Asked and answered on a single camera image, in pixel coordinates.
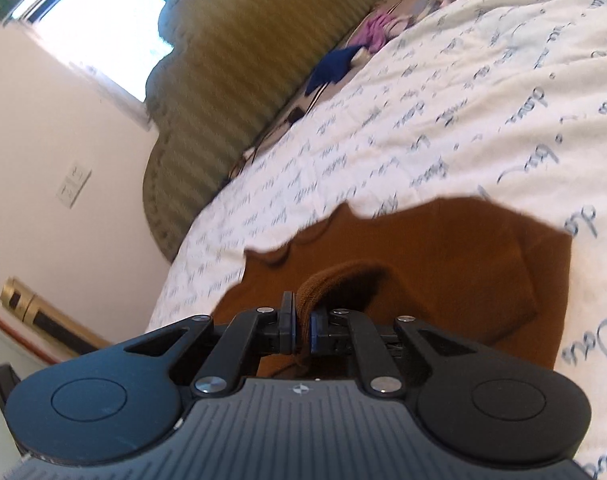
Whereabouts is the purple cloth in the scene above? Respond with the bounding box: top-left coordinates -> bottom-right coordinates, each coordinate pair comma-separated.
357,9 -> 410,55

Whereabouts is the gold and black furniture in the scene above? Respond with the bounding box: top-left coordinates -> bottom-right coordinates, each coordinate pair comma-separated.
0,276 -> 115,357

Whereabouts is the dark blue cloth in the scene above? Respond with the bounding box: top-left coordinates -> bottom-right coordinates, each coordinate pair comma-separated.
303,45 -> 367,97

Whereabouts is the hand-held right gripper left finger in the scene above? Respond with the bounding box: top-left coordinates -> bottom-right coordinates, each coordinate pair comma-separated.
118,290 -> 300,401

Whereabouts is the brown knit sweater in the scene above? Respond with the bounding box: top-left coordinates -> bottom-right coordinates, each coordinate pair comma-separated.
214,197 -> 573,380

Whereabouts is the green padded headboard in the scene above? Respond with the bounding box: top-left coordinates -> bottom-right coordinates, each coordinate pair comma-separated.
142,0 -> 397,264

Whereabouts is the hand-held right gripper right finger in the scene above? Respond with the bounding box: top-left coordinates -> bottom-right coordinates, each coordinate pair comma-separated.
309,308 -> 465,399

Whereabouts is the white wall socket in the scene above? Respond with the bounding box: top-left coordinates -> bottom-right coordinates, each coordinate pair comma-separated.
68,161 -> 93,187
55,179 -> 82,209

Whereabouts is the white script printed blanket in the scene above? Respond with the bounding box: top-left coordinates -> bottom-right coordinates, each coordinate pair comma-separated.
146,0 -> 607,480

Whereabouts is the window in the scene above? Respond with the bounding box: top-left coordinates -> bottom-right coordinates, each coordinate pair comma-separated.
13,0 -> 225,105

